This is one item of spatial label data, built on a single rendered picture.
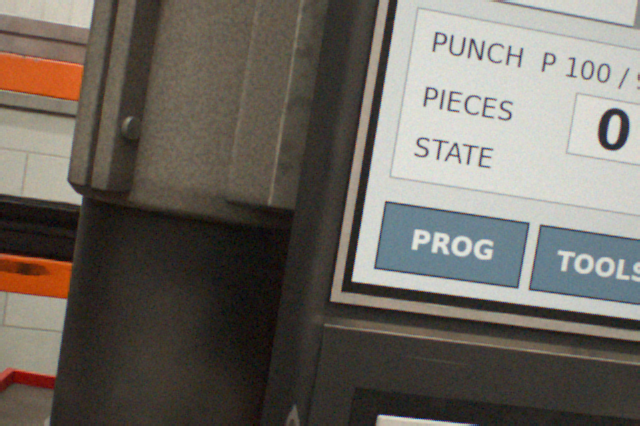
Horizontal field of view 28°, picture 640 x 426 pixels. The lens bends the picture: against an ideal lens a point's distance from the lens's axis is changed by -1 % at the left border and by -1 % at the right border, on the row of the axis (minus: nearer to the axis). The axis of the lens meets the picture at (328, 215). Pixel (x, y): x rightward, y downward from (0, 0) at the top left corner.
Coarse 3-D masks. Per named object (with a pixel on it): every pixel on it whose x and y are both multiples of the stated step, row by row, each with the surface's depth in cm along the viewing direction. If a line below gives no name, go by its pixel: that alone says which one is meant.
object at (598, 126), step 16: (576, 96) 44; (592, 96) 44; (576, 112) 44; (592, 112) 44; (608, 112) 44; (624, 112) 44; (576, 128) 44; (592, 128) 44; (608, 128) 44; (624, 128) 44; (576, 144) 44; (592, 144) 44; (608, 144) 44; (624, 144) 44; (608, 160) 44; (624, 160) 45
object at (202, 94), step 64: (128, 0) 51; (192, 0) 52; (256, 0) 52; (128, 64) 51; (192, 64) 52; (256, 64) 52; (128, 128) 52; (192, 128) 52; (256, 128) 53; (128, 192) 53; (192, 192) 53; (256, 192) 53; (128, 256) 54; (192, 256) 54; (256, 256) 55; (64, 320) 58; (128, 320) 54; (192, 320) 54; (256, 320) 55; (64, 384) 56; (128, 384) 54; (192, 384) 54; (256, 384) 56
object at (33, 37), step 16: (0, 16) 224; (16, 16) 225; (0, 32) 225; (16, 32) 226; (32, 32) 226; (48, 32) 227; (64, 32) 227; (80, 32) 228; (0, 48) 225; (16, 48) 226; (32, 48) 226; (48, 48) 227; (64, 48) 228; (80, 48) 228; (80, 64) 229
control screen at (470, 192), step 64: (448, 0) 43; (512, 0) 43; (576, 0) 44; (448, 64) 43; (512, 64) 43; (576, 64) 44; (384, 128) 43; (448, 128) 43; (512, 128) 44; (384, 192) 43; (448, 192) 43; (512, 192) 44; (576, 192) 44; (384, 256) 43; (448, 256) 44; (512, 256) 44; (576, 256) 45
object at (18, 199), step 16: (0, 192) 258; (0, 208) 233; (16, 208) 233; (32, 208) 234; (48, 208) 235; (64, 208) 239; (0, 224) 229; (16, 224) 230; (32, 224) 232; (48, 224) 236; (64, 224) 237; (0, 240) 229; (16, 240) 230; (32, 240) 231; (48, 240) 232; (64, 240) 233; (64, 256) 232
